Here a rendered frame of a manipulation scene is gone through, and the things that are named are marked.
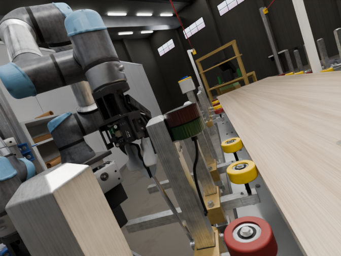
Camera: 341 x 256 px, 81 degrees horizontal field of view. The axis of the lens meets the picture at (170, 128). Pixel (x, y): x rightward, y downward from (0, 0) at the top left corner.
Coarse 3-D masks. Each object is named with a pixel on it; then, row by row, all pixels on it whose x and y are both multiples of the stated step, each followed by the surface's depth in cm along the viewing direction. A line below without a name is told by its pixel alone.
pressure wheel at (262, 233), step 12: (252, 216) 36; (228, 228) 36; (240, 228) 35; (252, 228) 34; (264, 228) 33; (228, 240) 33; (240, 240) 33; (252, 240) 32; (264, 240) 31; (240, 252) 31; (252, 252) 30; (264, 252) 30; (276, 252) 31
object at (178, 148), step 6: (180, 108) 33; (192, 120) 33; (174, 126) 34; (186, 138) 33; (192, 138) 35; (174, 144) 35; (180, 150) 36; (198, 150) 36; (180, 156) 35; (198, 186) 38; (198, 192) 38; (204, 204) 39; (204, 210) 39
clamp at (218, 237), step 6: (216, 228) 44; (216, 234) 41; (222, 234) 43; (216, 240) 39; (222, 240) 42; (216, 246) 38; (222, 246) 40; (198, 252) 38; (204, 252) 37; (210, 252) 37; (216, 252) 36; (222, 252) 39
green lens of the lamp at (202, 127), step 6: (198, 120) 33; (180, 126) 33; (186, 126) 33; (192, 126) 33; (198, 126) 33; (204, 126) 35; (174, 132) 34; (180, 132) 33; (186, 132) 33; (192, 132) 33; (198, 132) 33; (174, 138) 35; (180, 138) 33
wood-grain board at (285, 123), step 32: (224, 96) 270; (256, 96) 167; (288, 96) 121; (320, 96) 95; (256, 128) 86; (288, 128) 72; (320, 128) 62; (256, 160) 58; (288, 160) 51; (320, 160) 46; (288, 192) 40; (320, 192) 36; (288, 224) 33; (320, 224) 30
